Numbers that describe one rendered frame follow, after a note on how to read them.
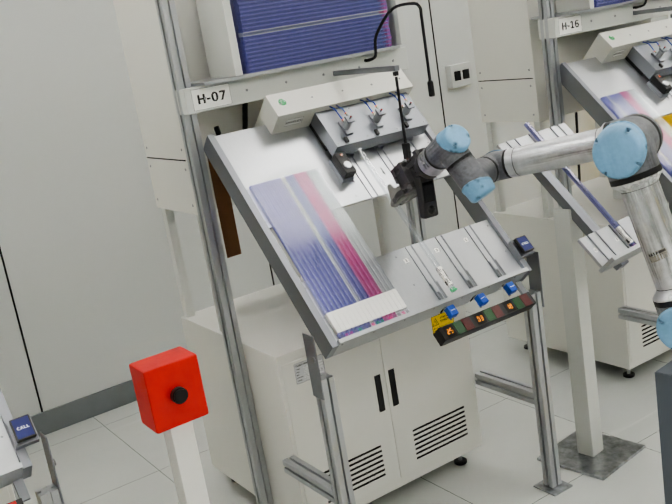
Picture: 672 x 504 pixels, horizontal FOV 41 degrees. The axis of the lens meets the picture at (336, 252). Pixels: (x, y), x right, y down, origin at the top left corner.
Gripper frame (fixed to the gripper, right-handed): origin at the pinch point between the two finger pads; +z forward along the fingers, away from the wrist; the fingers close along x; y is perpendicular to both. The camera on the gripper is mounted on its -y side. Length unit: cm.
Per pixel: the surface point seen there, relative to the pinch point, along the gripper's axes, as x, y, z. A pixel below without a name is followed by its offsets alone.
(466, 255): -15.7, -19.3, 2.7
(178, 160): 38, 45, 37
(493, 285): -16.8, -30.6, -0.5
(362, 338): 28.1, -30.7, 0.9
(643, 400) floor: -99, -82, 53
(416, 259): 0.0, -15.4, 3.5
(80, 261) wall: 38, 68, 170
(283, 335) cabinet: 27, -15, 44
